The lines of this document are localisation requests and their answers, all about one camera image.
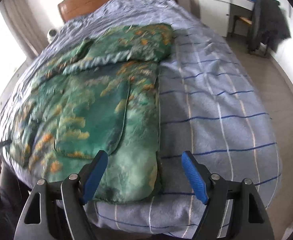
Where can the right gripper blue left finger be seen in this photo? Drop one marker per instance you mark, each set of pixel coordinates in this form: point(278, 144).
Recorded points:
point(91, 175)

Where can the white drawer desk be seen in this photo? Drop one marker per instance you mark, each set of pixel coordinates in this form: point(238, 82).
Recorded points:
point(219, 14)

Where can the white round camera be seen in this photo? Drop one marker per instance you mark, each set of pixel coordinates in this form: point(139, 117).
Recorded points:
point(51, 34)

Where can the blue checked bed cover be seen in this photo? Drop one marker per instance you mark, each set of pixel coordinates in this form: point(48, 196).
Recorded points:
point(208, 105)

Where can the beige curtain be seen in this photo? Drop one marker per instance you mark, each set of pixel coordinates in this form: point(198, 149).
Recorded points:
point(22, 24)

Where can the dark jacket on chair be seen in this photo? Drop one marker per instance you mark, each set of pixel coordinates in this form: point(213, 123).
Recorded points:
point(269, 26)

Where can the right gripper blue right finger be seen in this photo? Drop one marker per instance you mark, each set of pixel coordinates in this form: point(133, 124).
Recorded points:
point(198, 176)

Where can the green landscape print jacket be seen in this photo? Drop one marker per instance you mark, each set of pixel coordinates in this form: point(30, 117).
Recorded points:
point(99, 94)

